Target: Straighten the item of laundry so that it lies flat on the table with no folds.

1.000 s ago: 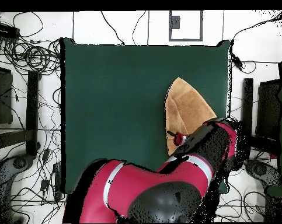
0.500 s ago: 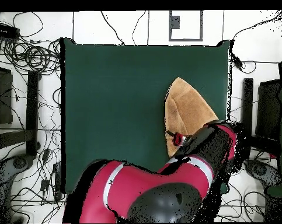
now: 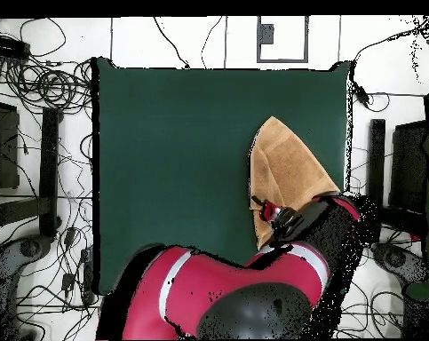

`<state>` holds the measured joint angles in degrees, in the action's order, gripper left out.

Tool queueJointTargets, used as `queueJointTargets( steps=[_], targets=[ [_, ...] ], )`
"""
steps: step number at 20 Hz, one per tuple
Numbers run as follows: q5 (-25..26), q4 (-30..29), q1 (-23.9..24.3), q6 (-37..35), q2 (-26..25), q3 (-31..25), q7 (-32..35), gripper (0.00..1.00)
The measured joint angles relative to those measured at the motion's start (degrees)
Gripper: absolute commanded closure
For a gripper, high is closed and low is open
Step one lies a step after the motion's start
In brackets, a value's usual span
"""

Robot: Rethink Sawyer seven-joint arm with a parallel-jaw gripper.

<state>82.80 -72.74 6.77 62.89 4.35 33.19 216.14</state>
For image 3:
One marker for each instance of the grey floor hatch frame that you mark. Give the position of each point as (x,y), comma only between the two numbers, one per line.
(266,33)

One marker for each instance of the tan terry towel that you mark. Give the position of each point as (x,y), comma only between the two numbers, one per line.
(288,163)

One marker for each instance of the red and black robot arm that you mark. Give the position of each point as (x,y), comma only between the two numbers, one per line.
(217,284)

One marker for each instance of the black box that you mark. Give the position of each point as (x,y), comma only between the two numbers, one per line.
(409,167)
(4,149)

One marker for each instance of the dark green table cloth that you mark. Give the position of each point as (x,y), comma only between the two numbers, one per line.
(182,160)

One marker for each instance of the black stand frame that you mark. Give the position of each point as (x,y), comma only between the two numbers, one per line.
(376,160)
(49,170)

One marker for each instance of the black power strip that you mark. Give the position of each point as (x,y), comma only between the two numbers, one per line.
(4,46)

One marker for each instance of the black power adapter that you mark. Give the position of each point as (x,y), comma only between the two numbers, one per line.
(67,280)
(69,237)
(360,96)

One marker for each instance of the grey office chair base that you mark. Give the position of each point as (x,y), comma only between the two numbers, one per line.
(8,259)
(395,259)

